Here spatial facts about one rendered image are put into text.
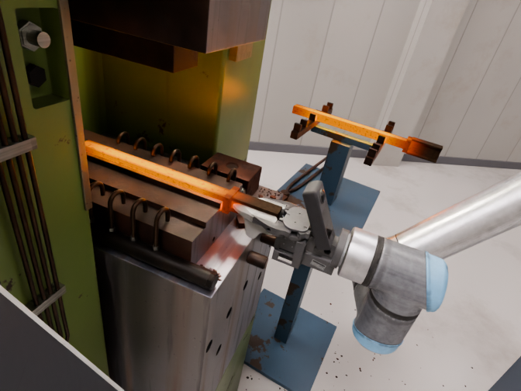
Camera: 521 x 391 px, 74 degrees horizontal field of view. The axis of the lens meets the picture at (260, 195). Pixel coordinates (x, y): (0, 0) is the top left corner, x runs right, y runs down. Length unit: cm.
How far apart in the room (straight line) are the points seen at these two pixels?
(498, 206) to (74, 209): 70
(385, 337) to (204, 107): 63
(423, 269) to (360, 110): 286
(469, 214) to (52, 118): 69
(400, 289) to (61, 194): 52
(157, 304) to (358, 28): 282
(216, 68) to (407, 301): 61
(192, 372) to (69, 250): 35
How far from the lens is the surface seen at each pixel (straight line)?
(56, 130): 49
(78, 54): 98
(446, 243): 76
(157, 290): 64
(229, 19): 49
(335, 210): 114
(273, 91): 307
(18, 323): 26
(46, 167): 50
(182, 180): 68
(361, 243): 60
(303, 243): 60
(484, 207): 75
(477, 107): 407
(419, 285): 61
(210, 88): 86
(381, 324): 67
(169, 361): 79
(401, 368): 184
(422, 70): 337
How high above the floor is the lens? 136
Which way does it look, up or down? 32 degrees down
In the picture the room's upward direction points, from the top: 11 degrees clockwise
